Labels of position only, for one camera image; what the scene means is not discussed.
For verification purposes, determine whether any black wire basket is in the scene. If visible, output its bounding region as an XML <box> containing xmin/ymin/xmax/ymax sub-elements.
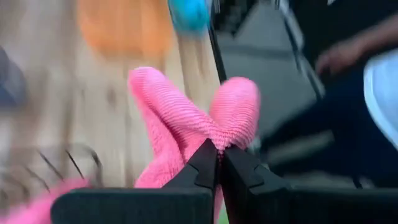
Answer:
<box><xmin>0</xmin><ymin>142</ymin><xmax>104</xmax><ymax>215</ymax></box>

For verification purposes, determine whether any blue microfiber towel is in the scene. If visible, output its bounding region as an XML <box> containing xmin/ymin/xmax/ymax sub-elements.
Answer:
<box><xmin>167</xmin><ymin>0</ymin><xmax>210</xmax><ymax>34</ymax></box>

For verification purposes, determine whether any black table frame leg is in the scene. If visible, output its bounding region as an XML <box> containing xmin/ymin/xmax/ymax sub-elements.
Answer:
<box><xmin>207</xmin><ymin>0</ymin><xmax>228</xmax><ymax>84</ymax></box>

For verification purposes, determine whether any orange microfiber towel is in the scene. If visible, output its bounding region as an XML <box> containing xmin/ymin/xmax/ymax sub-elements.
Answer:
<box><xmin>76</xmin><ymin>0</ymin><xmax>174</xmax><ymax>60</ymax></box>

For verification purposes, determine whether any pink microfiber towel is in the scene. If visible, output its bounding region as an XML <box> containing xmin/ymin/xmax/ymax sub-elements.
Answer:
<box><xmin>0</xmin><ymin>178</ymin><xmax>91</xmax><ymax>224</ymax></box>
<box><xmin>127</xmin><ymin>66</ymin><xmax>261</xmax><ymax>224</ymax></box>

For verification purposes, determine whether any person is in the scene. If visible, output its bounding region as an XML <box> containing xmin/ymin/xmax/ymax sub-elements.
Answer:
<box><xmin>261</xmin><ymin>0</ymin><xmax>398</xmax><ymax>187</ymax></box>

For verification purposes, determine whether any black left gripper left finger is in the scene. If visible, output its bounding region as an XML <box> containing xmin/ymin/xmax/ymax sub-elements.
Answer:
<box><xmin>50</xmin><ymin>138</ymin><xmax>219</xmax><ymax>224</ymax></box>

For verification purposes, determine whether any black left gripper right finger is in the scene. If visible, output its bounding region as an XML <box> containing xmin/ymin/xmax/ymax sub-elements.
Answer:
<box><xmin>219</xmin><ymin>145</ymin><xmax>398</xmax><ymax>224</ymax></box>

